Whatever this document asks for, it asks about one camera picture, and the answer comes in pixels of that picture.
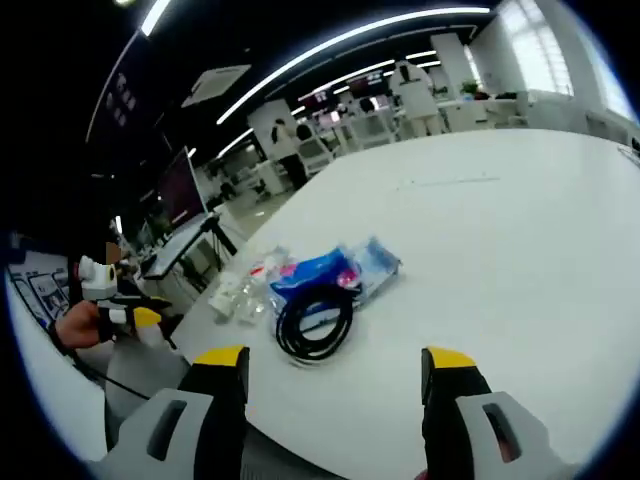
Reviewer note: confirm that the black device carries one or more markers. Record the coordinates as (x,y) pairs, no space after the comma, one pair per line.
(635,147)

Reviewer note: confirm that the window with blinds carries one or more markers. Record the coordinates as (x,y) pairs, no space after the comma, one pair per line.
(535,45)

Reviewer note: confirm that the white table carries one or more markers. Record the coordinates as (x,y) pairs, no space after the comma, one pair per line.
(475,225)

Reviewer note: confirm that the dark display screen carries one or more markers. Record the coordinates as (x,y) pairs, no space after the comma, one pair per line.
(177,190)

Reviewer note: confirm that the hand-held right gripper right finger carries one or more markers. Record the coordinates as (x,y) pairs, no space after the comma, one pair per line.
(450,400)

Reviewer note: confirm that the picture display board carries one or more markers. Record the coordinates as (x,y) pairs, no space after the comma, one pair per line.
(40,292)

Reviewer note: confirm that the white mesh office chair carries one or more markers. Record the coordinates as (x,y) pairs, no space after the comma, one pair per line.
(315,155)

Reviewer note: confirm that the clear water bottle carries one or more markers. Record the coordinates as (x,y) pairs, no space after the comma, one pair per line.
(255,302)

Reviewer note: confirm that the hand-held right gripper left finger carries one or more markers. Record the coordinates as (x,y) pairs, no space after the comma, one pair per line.
(220,400)

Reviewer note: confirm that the ceiling air vent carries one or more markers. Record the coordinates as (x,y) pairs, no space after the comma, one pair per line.
(215,85)

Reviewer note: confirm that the long ceiling light strip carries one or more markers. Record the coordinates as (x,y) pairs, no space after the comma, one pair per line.
(320,50)

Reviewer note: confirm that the green potted plant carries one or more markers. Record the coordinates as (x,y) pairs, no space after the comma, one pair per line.
(469,89)

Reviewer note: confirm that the person's left hand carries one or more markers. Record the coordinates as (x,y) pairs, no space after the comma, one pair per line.
(75,325)

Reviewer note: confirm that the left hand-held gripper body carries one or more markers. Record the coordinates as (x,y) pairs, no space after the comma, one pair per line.
(95,282)

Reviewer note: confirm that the blue tissue pack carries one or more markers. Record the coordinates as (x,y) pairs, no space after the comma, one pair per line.
(310,275)

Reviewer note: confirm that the white side desk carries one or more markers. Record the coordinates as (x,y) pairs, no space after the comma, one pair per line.
(175,250)

